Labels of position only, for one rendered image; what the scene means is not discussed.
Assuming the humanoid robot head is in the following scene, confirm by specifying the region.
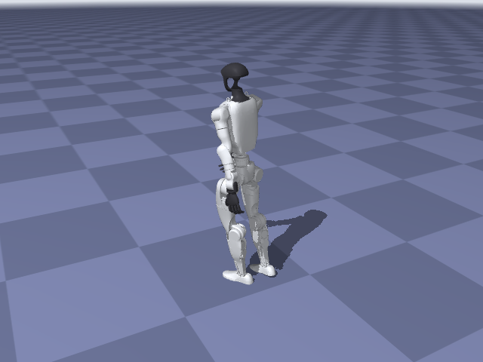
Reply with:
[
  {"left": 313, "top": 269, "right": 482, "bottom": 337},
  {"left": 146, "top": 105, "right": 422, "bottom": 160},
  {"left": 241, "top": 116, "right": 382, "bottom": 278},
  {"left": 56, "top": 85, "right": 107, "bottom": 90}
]
[{"left": 221, "top": 63, "right": 250, "bottom": 103}]

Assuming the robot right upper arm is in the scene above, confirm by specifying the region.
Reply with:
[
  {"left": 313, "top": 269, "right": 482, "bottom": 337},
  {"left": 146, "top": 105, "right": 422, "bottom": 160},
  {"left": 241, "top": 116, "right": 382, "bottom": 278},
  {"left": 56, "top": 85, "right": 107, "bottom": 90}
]
[{"left": 250, "top": 94, "right": 263, "bottom": 114}]

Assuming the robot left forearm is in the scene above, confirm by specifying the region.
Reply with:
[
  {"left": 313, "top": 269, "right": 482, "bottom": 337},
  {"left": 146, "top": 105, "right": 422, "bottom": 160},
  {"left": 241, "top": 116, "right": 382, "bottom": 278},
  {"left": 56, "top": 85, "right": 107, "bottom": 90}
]
[{"left": 217, "top": 146, "right": 238, "bottom": 190}]

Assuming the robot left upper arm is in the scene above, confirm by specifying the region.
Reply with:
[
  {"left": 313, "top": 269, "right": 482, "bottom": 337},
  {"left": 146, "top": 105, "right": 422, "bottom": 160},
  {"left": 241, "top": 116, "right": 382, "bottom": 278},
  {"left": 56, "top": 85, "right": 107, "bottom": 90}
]
[{"left": 211, "top": 105, "right": 232, "bottom": 154}]

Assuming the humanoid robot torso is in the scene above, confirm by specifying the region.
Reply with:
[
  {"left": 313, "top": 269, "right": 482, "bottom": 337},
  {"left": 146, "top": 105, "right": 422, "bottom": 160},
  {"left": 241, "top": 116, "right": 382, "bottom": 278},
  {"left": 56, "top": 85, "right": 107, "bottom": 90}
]
[{"left": 219, "top": 91, "right": 258, "bottom": 186}]

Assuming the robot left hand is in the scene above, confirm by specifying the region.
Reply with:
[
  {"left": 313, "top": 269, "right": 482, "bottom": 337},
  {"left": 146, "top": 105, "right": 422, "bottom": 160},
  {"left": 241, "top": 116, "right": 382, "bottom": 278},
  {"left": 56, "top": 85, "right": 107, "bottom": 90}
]
[{"left": 225, "top": 182, "right": 244, "bottom": 214}]

